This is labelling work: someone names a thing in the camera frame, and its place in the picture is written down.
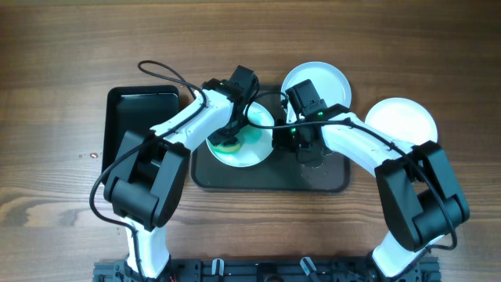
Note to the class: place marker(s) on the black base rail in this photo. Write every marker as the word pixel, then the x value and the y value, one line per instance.
pixel 218 270

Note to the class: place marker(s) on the white plate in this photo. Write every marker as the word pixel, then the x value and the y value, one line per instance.
pixel 329 82

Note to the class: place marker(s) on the dark grey serving tray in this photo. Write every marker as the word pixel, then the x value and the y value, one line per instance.
pixel 322 171

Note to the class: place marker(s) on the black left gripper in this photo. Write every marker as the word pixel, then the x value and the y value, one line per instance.
pixel 216 135

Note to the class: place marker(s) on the green and yellow sponge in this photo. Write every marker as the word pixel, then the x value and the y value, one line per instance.
pixel 228 146

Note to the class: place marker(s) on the white plate cleaned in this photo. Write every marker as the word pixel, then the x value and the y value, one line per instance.
pixel 255 143
pixel 403 119

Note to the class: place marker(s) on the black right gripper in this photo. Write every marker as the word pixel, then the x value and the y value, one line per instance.
pixel 280 140

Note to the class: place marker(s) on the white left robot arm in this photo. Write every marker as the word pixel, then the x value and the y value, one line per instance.
pixel 144 183

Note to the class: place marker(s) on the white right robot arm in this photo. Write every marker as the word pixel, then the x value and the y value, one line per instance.
pixel 420 195

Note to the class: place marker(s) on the black water tray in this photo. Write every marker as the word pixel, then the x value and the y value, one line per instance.
pixel 135 108

